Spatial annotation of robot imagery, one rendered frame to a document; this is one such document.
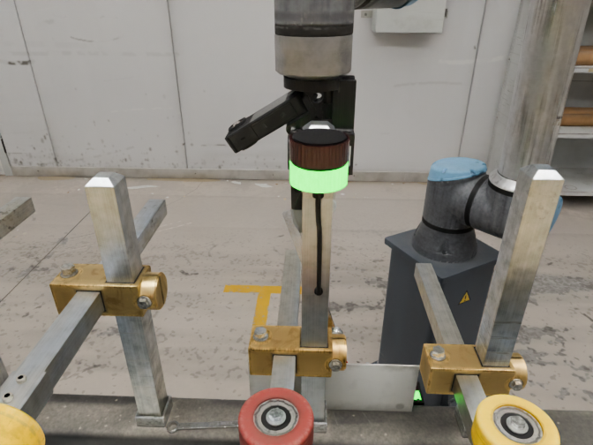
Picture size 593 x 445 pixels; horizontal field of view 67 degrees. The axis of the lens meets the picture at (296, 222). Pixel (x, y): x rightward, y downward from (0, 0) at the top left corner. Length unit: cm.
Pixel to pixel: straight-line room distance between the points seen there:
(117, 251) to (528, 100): 90
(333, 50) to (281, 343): 38
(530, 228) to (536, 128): 60
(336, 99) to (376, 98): 270
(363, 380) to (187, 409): 29
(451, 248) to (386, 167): 211
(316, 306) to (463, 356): 23
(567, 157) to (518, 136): 263
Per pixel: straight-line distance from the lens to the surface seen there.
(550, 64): 112
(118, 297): 63
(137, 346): 69
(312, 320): 61
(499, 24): 336
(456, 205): 128
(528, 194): 56
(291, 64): 53
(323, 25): 52
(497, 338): 67
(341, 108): 56
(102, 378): 193
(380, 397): 77
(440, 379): 69
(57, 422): 86
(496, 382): 71
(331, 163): 43
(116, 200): 56
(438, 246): 135
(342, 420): 78
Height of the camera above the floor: 131
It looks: 28 degrees down
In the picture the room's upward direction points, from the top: straight up
